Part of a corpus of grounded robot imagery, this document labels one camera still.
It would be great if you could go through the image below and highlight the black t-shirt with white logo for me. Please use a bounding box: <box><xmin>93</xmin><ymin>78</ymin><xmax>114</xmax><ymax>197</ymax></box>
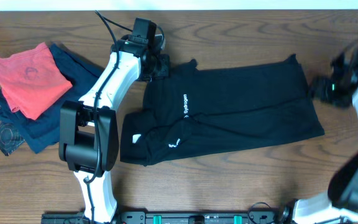
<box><xmin>120</xmin><ymin>55</ymin><xmax>324</xmax><ymax>166</ymax></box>

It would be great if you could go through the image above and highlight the black mounting rail base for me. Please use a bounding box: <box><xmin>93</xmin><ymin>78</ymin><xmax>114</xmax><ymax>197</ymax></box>
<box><xmin>41</xmin><ymin>211</ymin><xmax>291</xmax><ymax>224</ymax></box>

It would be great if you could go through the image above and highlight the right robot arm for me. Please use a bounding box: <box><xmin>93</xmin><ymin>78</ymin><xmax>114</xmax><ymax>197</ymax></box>
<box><xmin>275</xmin><ymin>48</ymin><xmax>358</xmax><ymax>224</ymax></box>

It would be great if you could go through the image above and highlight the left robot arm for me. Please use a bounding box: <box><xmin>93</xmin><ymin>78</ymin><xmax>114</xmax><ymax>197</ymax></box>
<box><xmin>42</xmin><ymin>18</ymin><xmax>170</xmax><ymax>223</ymax></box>

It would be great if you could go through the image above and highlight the folded navy blue t-shirt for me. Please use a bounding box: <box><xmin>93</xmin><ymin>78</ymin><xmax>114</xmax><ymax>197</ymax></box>
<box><xmin>0</xmin><ymin>43</ymin><xmax>105</xmax><ymax>154</ymax></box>

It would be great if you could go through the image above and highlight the folded red t-shirt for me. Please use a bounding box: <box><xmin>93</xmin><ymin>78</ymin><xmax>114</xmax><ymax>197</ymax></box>
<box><xmin>0</xmin><ymin>42</ymin><xmax>72</xmax><ymax>120</ymax></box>

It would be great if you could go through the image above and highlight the folded black patterned t-shirt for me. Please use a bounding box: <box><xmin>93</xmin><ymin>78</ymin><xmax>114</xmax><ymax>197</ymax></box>
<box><xmin>0</xmin><ymin>105</ymin><xmax>25</xmax><ymax>156</ymax></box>

